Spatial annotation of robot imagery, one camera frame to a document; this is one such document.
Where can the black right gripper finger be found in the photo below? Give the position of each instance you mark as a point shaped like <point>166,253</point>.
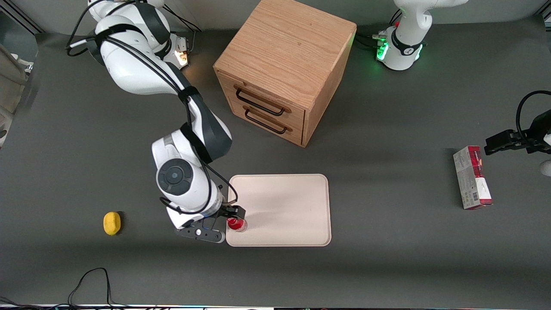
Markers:
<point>236,212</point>
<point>221,224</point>

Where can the grey aluminium frame bar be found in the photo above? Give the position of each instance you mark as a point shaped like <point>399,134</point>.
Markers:
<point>21,17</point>

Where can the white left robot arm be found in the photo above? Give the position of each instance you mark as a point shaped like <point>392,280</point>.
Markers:
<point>409,26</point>

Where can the red and grey carton box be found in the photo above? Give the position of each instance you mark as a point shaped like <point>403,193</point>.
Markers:
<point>469,181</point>

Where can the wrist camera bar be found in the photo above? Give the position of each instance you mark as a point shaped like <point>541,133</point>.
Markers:
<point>199,232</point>
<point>546,168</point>

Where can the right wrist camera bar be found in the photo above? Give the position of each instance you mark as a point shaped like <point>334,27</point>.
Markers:
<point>199,232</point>

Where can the beige plastic tray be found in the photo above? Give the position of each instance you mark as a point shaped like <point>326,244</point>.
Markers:
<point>288,211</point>

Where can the wooden drawer cabinet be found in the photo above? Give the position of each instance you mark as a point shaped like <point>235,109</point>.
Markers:
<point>288,43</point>

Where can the wooden drawer front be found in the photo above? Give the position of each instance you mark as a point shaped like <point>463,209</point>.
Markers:
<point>297,135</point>
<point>228,88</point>

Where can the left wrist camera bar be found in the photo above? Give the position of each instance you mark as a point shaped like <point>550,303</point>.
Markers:
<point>546,168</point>

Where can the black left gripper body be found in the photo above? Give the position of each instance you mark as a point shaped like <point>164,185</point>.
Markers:
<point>537,138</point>

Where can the yellow lemon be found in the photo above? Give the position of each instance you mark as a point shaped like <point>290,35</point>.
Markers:
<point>112,224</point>

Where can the red coke bottle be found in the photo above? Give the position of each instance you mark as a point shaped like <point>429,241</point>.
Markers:
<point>234,224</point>

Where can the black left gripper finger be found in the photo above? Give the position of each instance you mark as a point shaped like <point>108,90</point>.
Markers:
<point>495,144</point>
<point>513,137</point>

